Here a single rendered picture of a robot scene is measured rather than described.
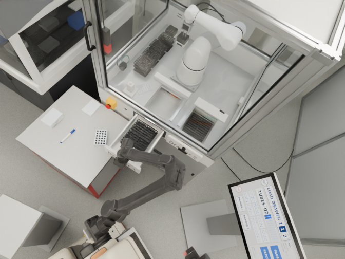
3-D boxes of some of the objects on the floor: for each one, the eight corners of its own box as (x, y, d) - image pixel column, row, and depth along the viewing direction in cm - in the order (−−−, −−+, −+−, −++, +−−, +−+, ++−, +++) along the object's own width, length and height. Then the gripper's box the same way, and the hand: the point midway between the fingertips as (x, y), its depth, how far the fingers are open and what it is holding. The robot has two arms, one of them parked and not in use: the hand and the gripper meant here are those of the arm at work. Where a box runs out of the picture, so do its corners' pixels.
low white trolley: (98, 201, 223) (86, 187, 155) (48, 167, 228) (15, 138, 160) (133, 155, 248) (136, 125, 180) (87, 124, 253) (73, 85, 185)
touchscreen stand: (189, 256, 217) (234, 273, 126) (179, 207, 234) (213, 191, 143) (236, 245, 229) (308, 253, 138) (224, 199, 246) (281, 179, 155)
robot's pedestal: (50, 252, 199) (11, 262, 131) (20, 237, 199) (-36, 239, 131) (70, 219, 212) (44, 211, 144) (42, 204, 213) (2, 191, 145)
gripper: (122, 146, 136) (122, 154, 150) (112, 160, 132) (113, 167, 145) (132, 152, 136) (131, 160, 150) (121, 166, 131) (122, 173, 145)
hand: (122, 163), depth 147 cm, fingers open, 3 cm apart
